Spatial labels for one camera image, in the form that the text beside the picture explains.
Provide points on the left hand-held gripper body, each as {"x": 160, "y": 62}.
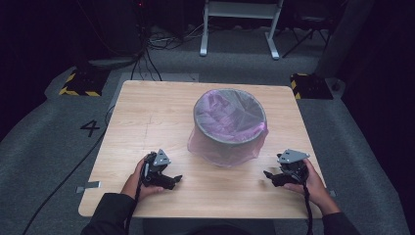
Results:
{"x": 153, "y": 173}

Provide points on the black yellow striped base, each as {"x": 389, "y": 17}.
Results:
{"x": 311, "y": 86}
{"x": 84, "y": 83}

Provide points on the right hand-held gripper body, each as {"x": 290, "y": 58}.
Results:
{"x": 295, "y": 171}

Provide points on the green plastic bin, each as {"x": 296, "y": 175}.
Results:
{"x": 228, "y": 141}

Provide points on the white metal stand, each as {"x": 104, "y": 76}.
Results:
{"x": 239, "y": 9}

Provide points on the person's dark clothing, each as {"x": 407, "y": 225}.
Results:
{"x": 228, "y": 230}

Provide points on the dark stand with grey base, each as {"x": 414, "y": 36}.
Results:
{"x": 111, "y": 62}

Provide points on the person's left hand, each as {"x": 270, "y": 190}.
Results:
{"x": 133, "y": 189}

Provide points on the grey tape strip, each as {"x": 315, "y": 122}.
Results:
{"x": 332, "y": 193}
{"x": 88, "y": 186}

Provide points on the grey post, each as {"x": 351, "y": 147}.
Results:
{"x": 342, "y": 39}

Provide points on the black tripod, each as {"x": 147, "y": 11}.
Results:
{"x": 308, "y": 26}

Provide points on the person's right hand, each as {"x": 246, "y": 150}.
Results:
{"x": 314, "y": 189}

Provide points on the pink plastic bag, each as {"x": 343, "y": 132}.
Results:
{"x": 225, "y": 155}

